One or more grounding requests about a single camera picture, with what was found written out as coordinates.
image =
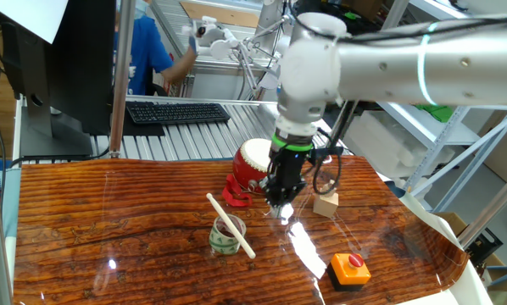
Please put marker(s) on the patterned adhesive tape roll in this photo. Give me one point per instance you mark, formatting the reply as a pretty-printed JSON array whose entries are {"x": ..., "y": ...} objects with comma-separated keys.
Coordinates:
[{"x": 219, "y": 245}]

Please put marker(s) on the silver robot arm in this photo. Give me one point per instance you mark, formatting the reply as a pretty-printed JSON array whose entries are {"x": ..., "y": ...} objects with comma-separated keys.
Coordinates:
[{"x": 385, "y": 72}]

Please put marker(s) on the black plastic crate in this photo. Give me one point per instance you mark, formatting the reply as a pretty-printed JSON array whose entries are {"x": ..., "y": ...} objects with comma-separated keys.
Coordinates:
[{"x": 484, "y": 247}]

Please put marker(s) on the orange emergency stop button box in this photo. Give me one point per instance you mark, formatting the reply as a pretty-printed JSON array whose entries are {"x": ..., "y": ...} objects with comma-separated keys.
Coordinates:
[{"x": 347, "y": 273}]

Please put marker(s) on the wooden block with peg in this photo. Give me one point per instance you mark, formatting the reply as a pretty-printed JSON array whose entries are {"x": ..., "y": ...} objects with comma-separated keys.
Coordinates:
[{"x": 326, "y": 205}]

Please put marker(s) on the white haptic control device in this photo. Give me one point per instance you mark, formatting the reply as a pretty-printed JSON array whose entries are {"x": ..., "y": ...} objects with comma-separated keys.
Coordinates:
[{"x": 221, "y": 46}]

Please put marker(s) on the metal shelf rack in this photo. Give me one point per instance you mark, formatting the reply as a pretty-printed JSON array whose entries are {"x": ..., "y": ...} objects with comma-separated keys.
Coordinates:
[{"x": 448, "y": 127}]

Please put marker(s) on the silver background robot arm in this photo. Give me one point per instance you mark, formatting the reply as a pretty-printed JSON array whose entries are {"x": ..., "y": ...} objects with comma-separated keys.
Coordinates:
[{"x": 268, "y": 21}]

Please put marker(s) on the cardboard box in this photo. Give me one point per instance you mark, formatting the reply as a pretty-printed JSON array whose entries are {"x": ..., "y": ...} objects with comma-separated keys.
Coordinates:
[{"x": 450, "y": 221}]

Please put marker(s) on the blue gloved hand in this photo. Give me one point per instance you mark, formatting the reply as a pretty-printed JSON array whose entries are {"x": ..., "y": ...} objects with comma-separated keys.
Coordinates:
[{"x": 193, "y": 44}]

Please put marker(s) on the black mouse pad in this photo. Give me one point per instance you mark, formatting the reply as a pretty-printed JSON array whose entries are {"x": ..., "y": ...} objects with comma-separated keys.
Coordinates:
[{"x": 143, "y": 129}]

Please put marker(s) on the wood grain table mat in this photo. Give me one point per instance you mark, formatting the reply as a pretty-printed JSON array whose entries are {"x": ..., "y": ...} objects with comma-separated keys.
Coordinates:
[{"x": 109, "y": 212}]

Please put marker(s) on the white wooden drumstick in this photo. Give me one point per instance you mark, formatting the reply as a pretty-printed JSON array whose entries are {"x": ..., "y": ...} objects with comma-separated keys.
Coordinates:
[{"x": 232, "y": 229}]

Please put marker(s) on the white paper sheet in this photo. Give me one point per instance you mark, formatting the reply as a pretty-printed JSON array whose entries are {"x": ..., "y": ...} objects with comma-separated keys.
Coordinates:
[{"x": 33, "y": 17}]

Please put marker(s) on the black monitor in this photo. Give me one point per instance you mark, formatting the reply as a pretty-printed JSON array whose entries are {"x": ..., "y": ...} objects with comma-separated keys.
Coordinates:
[{"x": 84, "y": 63}]

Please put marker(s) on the white foam block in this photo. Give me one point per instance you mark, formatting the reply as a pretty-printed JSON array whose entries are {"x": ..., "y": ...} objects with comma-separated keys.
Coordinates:
[{"x": 389, "y": 144}]

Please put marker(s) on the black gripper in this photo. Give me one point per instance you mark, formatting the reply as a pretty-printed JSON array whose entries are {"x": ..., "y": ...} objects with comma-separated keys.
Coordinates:
[{"x": 289, "y": 167}]

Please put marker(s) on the black keyboard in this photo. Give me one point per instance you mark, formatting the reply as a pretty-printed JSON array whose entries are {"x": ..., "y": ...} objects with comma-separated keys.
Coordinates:
[{"x": 177, "y": 113}]

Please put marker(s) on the bare person forearm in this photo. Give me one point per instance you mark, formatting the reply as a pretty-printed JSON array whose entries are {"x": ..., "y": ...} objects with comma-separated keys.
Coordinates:
[{"x": 179, "y": 70}]

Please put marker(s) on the person in blue shirt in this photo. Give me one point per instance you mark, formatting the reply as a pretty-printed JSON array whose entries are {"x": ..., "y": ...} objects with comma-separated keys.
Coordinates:
[{"x": 145, "y": 46}]

